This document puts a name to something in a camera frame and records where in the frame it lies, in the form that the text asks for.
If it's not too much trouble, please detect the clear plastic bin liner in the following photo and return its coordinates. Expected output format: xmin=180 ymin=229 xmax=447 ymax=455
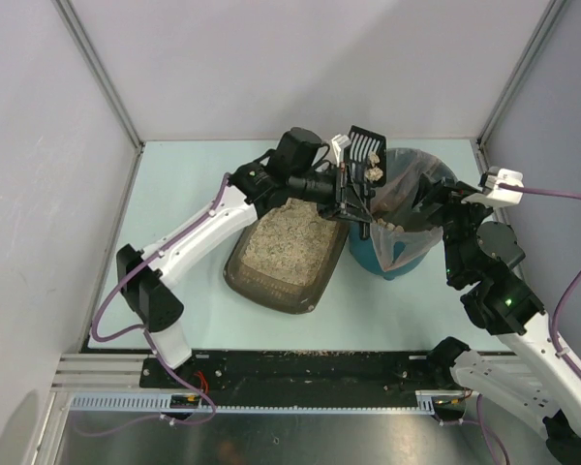
xmin=367 ymin=147 xmax=442 ymax=272

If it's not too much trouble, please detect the black litter scoop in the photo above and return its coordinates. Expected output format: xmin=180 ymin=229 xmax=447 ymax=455
xmin=345 ymin=126 xmax=386 ymax=188

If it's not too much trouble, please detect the blue trash bin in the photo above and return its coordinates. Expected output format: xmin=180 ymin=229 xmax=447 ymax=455
xmin=347 ymin=147 xmax=459 ymax=282

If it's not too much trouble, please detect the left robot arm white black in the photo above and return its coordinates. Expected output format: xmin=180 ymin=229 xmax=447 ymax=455
xmin=116 ymin=126 xmax=386 ymax=368

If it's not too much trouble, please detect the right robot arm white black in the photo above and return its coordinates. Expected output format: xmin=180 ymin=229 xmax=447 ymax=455
xmin=413 ymin=169 xmax=581 ymax=464

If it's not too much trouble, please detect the brown litter box tray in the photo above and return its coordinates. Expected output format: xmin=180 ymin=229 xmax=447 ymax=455
xmin=224 ymin=199 xmax=349 ymax=315

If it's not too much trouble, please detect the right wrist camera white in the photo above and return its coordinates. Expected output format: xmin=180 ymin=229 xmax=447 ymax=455
xmin=462 ymin=167 xmax=523 ymax=208

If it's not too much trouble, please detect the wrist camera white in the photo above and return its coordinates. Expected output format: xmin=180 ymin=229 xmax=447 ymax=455
xmin=329 ymin=135 xmax=351 ymax=166
xmin=462 ymin=167 xmax=523 ymax=208

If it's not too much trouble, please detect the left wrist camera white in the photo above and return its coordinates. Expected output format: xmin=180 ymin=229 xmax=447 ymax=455
xmin=329 ymin=135 xmax=351 ymax=166

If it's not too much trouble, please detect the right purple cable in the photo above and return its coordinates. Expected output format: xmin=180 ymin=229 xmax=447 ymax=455
xmin=501 ymin=182 xmax=581 ymax=384

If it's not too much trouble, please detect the purple cable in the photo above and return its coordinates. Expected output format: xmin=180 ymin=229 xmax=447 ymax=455
xmin=501 ymin=182 xmax=581 ymax=384
xmin=90 ymin=173 xmax=233 ymax=384

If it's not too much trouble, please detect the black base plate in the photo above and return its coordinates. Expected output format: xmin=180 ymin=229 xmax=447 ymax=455
xmin=139 ymin=350 xmax=469 ymax=403

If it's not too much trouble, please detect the right aluminium frame post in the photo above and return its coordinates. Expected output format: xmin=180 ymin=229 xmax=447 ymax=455
xmin=476 ymin=0 xmax=570 ymax=146

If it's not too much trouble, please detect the aluminium frame post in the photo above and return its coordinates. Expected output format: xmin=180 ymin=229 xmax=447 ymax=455
xmin=476 ymin=0 xmax=570 ymax=146
xmin=52 ymin=0 xmax=143 ymax=150

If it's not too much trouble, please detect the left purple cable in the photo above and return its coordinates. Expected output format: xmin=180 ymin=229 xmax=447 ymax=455
xmin=90 ymin=173 xmax=233 ymax=384

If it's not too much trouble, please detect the left aluminium frame post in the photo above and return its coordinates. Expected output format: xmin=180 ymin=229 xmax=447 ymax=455
xmin=52 ymin=0 xmax=143 ymax=150

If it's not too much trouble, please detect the grey slotted cable duct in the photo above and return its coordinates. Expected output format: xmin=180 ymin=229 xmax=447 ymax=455
xmin=70 ymin=390 xmax=466 ymax=416

